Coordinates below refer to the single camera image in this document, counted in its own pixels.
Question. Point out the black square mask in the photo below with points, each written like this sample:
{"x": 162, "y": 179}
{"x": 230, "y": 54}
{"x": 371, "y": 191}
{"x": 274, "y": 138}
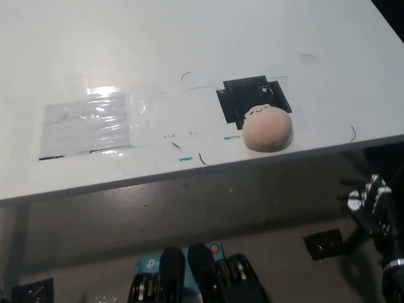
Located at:
{"x": 236, "y": 98}

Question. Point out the clear plastic taped sheet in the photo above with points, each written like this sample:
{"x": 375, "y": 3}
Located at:
{"x": 85, "y": 126}

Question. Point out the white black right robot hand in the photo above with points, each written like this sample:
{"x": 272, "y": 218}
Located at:
{"x": 377, "y": 208}

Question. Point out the grey table leg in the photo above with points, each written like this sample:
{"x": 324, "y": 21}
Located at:
{"x": 22, "y": 240}

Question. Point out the pink dumpling plush toy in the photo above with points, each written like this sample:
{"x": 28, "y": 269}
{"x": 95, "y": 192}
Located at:
{"x": 267, "y": 129}

